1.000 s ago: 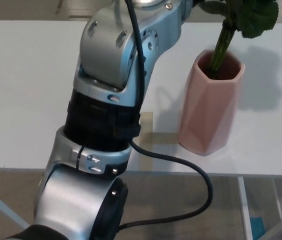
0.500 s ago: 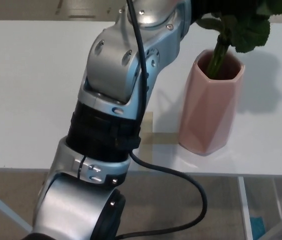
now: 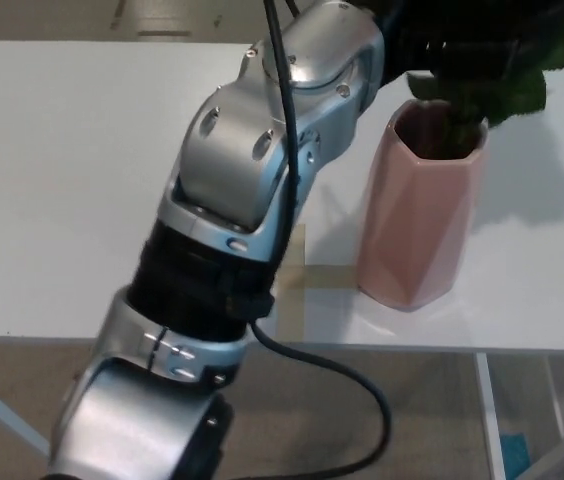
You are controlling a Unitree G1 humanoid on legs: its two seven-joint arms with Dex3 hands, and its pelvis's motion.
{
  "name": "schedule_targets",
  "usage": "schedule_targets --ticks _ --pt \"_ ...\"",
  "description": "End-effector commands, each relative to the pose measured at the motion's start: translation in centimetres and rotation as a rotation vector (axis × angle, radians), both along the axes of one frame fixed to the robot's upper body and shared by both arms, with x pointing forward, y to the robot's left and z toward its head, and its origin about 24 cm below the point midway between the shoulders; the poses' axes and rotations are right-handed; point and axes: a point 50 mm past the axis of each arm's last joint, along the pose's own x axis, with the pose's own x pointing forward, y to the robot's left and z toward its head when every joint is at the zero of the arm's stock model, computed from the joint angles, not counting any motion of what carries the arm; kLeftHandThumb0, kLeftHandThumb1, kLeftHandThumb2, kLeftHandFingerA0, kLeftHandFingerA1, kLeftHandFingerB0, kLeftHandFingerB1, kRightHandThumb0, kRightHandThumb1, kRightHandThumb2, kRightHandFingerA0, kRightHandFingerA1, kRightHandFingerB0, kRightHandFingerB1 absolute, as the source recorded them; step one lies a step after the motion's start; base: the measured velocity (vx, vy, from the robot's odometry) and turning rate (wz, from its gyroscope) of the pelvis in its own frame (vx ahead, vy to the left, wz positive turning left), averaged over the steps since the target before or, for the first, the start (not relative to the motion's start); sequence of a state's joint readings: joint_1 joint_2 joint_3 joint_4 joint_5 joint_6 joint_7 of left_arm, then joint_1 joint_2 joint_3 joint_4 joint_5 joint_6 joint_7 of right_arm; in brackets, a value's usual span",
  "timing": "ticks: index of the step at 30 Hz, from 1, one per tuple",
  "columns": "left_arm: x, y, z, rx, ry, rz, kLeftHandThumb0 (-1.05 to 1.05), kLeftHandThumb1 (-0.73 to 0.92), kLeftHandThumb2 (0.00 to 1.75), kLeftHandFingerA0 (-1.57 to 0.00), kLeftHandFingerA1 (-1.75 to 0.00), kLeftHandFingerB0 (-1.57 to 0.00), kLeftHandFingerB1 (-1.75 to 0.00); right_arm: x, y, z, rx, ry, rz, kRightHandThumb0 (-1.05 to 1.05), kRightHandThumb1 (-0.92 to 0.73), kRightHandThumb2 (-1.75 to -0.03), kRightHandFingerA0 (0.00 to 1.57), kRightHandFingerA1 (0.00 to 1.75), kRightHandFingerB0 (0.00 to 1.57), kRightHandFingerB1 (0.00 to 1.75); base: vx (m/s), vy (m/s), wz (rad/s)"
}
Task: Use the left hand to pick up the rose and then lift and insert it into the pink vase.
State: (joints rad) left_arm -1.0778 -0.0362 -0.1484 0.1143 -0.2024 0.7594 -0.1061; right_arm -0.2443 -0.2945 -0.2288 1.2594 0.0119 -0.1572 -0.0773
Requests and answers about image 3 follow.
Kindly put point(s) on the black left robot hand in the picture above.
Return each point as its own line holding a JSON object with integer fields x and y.
{"x": 452, "y": 35}

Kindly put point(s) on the pink rose bouquet green stems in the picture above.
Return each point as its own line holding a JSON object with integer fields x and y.
{"x": 522, "y": 95}

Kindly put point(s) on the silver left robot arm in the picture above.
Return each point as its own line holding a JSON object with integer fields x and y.
{"x": 232, "y": 150}

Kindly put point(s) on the pink faceted ceramic vase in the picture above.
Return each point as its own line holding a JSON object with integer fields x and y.
{"x": 412, "y": 230}

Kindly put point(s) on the beige tape strip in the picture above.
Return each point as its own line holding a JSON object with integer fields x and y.
{"x": 296, "y": 315}

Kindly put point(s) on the white table leg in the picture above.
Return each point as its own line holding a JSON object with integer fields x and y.
{"x": 492, "y": 425}

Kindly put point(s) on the teal object on floor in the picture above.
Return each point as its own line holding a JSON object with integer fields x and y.
{"x": 516, "y": 450}

